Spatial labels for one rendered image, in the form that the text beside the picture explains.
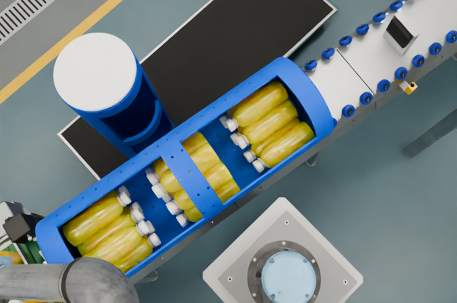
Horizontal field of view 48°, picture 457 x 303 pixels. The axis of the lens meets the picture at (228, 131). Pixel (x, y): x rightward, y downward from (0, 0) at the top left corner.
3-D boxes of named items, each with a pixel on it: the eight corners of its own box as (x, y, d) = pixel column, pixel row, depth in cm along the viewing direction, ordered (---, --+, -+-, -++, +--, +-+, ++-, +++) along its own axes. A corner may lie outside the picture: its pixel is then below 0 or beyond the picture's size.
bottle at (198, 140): (201, 133, 150) (148, 169, 148) (214, 152, 151) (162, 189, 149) (198, 131, 157) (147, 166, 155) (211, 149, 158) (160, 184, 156)
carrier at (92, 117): (112, 157, 253) (167, 169, 250) (42, 103, 168) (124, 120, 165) (127, 104, 259) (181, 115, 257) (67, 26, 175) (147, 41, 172)
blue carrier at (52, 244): (329, 143, 167) (341, 114, 140) (105, 304, 157) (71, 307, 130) (277, 78, 175) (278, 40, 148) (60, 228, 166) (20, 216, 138)
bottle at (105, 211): (59, 228, 145) (114, 190, 147) (64, 225, 152) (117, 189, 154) (73, 248, 145) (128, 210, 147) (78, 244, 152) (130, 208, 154)
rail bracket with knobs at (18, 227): (46, 236, 169) (33, 235, 159) (28, 249, 169) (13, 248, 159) (32, 212, 172) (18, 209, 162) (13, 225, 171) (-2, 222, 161)
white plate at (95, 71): (42, 101, 167) (43, 102, 168) (123, 117, 164) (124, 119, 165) (66, 25, 174) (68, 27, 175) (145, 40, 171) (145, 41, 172)
